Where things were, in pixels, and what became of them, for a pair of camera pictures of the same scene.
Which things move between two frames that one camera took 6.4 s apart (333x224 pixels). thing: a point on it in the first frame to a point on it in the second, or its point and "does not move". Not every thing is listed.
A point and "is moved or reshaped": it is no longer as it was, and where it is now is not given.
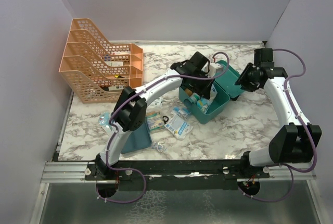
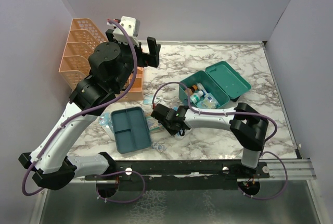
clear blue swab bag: [204, 103] is moved or reshaped
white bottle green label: [194, 97] does not move
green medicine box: [226, 89] does not move
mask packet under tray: [103, 120] does not move
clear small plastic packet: [159, 147] does not move
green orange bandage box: [154, 120] does not move
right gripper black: [247, 86] to [171, 132]
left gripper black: [205, 91] to [146, 59]
